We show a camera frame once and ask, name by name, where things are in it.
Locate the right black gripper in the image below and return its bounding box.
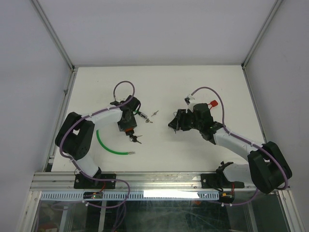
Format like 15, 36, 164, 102
168, 109, 202, 131

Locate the orange black padlock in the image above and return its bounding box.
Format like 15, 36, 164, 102
125, 128, 135, 136

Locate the green cable bike lock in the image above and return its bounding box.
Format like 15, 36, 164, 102
96, 110, 148, 156

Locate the black-headed key pair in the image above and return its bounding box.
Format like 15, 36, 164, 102
129, 134, 141, 144

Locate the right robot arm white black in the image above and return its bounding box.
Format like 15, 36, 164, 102
168, 103, 292, 194

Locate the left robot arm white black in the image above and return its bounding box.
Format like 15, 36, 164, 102
55, 95, 141, 188

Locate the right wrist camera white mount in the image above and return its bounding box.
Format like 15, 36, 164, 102
184, 94, 195, 106

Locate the red cable seal tag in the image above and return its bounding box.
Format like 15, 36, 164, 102
208, 100, 219, 108

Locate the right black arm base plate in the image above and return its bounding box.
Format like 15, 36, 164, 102
200, 173, 245, 190

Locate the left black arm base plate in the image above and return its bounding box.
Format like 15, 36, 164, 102
73, 174, 116, 189

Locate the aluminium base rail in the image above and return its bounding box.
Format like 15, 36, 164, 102
30, 171, 290, 191

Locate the grey slotted cable duct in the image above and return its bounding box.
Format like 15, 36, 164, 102
41, 190, 219, 201

